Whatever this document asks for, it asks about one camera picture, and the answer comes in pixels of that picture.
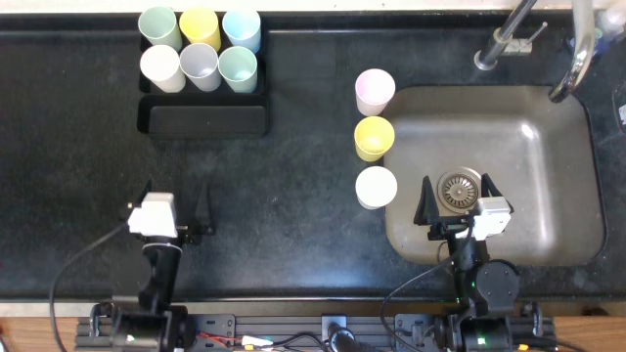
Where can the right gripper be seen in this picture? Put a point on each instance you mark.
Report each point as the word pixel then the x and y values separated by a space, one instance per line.
pixel 442 229

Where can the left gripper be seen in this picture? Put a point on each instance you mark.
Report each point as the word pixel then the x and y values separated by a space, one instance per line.
pixel 193 235

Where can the white cup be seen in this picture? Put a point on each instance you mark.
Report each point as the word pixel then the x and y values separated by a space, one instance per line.
pixel 375 187
pixel 160 64

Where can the yellow cup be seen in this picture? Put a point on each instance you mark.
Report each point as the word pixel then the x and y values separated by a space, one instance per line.
pixel 374 137
pixel 199 25

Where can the pink cup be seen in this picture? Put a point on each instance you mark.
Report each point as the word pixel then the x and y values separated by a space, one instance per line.
pixel 374 89

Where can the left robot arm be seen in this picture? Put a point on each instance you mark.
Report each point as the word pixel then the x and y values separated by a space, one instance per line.
pixel 159 274

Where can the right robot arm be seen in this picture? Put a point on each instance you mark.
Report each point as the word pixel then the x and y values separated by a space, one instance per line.
pixel 496 286

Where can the steel sink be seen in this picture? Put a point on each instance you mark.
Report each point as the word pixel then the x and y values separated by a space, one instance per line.
pixel 538 171

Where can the black tray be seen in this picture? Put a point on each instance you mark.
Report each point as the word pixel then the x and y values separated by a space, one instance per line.
pixel 205 119

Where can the grey cup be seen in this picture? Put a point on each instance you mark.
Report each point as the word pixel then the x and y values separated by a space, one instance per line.
pixel 199 62

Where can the green cup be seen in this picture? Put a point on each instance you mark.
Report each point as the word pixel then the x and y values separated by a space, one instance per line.
pixel 237 66
pixel 159 25

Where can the blue cup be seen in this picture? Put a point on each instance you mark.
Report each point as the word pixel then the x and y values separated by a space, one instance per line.
pixel 241 28

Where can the steel tap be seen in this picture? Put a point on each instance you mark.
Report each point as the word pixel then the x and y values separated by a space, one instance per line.
pixel 584 49

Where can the blue soap bottle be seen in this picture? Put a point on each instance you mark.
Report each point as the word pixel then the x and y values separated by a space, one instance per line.
pixel 604 46

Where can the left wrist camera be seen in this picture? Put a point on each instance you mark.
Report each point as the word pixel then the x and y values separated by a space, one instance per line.
pixel 154 215

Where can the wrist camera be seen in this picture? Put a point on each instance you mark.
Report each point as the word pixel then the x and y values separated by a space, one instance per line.
pixel 154 215
pixel 489 217

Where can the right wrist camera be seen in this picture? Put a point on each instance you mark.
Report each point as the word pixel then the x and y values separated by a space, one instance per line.
pixel 489 217

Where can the mounting rail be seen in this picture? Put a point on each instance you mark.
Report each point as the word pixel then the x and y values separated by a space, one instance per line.
pixel 293 327

